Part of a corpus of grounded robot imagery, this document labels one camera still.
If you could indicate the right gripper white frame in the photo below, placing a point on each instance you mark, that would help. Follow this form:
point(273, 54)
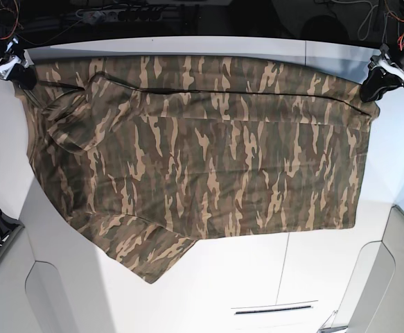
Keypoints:
point(14, 65)

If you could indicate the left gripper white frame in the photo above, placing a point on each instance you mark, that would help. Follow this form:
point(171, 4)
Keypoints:
point(386, 73)

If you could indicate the camouflage T-shirt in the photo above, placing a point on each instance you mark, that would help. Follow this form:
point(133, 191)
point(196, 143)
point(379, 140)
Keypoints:
point(146, 155)

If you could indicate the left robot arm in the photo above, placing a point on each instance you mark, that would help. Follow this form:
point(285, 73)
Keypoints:
point(385, 72)

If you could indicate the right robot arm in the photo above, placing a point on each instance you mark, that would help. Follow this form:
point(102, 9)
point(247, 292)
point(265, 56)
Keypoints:
point(9, 21)

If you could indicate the dark round stool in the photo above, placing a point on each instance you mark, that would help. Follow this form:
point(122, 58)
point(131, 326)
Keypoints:
point(324, 28)

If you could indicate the black power strip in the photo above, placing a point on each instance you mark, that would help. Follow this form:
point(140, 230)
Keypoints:
point(108, 15)

